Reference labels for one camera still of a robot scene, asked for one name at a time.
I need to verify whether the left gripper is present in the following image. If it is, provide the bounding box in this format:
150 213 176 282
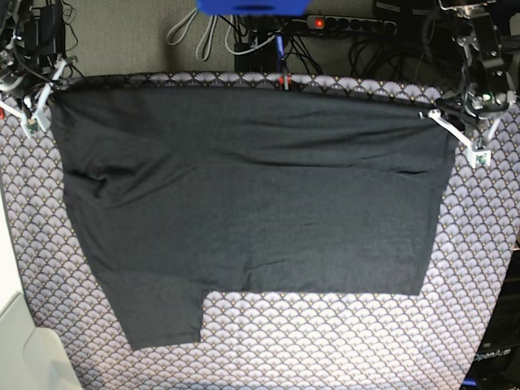
418 91 514 168

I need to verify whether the dark grey T-shirt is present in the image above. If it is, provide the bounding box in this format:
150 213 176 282
51 87 457 349

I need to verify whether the blue vertical post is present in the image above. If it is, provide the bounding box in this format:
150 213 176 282
275 34 285 73

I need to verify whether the grey looped cable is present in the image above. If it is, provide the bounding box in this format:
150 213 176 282
165 10 220 63

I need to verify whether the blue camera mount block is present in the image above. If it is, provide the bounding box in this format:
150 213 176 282
197 0 310 16

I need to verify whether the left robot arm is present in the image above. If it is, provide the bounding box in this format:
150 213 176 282
422 1 517 168

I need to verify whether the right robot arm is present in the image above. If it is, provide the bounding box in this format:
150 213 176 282
1 1 81 138

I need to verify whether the black power adapter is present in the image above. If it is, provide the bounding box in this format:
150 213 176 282
24 1 66 68

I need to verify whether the black OpenArm box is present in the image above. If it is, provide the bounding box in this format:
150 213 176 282
461 249 519 389

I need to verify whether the red and black clamp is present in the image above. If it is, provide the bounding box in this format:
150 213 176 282
279 72 292 91

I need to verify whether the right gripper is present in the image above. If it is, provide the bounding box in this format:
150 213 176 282
0 56 77 137

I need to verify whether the black power strip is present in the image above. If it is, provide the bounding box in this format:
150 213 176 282
303 15 397 36

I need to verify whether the white plastic bin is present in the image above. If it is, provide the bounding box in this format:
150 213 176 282
1 206 82 389

